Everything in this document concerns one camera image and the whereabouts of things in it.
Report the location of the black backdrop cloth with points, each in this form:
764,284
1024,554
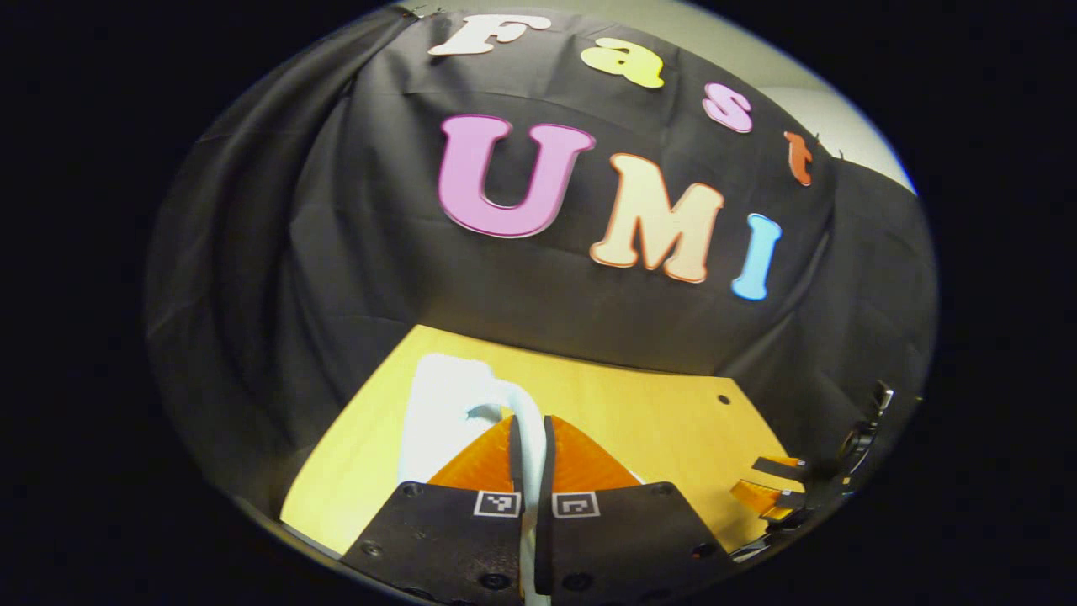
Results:
336,252

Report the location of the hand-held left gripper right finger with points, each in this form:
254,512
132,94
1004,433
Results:
623,543

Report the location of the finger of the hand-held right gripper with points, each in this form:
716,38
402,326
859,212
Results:
761,497
778,469

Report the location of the small light blue suitcase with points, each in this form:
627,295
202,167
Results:
442,404

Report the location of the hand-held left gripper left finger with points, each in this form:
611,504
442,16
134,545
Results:
446,543

